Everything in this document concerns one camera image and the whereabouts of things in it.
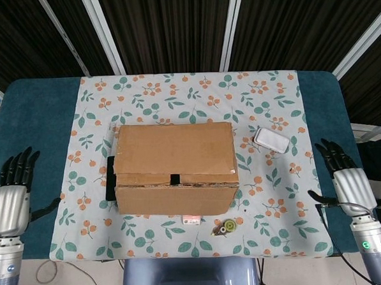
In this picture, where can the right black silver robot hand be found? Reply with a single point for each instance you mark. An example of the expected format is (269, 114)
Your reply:
(352, 188)

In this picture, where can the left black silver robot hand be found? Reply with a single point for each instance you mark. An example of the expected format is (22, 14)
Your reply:
(8, 209)

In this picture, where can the brown cardboard box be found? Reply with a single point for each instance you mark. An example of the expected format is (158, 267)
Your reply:
(175, 149)

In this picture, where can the white rectangular plastic case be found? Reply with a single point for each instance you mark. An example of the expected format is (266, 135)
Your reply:
(272, 140)

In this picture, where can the teal plush table cover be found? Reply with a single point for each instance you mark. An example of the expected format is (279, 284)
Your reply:
(32, 119)

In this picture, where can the black smartphone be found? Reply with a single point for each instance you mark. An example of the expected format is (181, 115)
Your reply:
(110, 178)

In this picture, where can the pink tissue pack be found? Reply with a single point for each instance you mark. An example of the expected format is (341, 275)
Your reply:
(191, 219)

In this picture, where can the floral leaf print tablecloth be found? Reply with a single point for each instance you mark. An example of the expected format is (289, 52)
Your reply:
(191, 94)

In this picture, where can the grey-blue robot torso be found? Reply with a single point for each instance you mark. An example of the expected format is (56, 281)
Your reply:
(184, 277)

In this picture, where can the white metal frame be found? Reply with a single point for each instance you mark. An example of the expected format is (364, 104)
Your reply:
(369, 133)

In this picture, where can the wide white partition post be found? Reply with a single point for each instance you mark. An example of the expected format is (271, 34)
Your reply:
(105, 35)
(230, 28)
(361, 48)

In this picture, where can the thin white partition post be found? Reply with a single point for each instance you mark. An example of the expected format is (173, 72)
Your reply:
(66, 37)

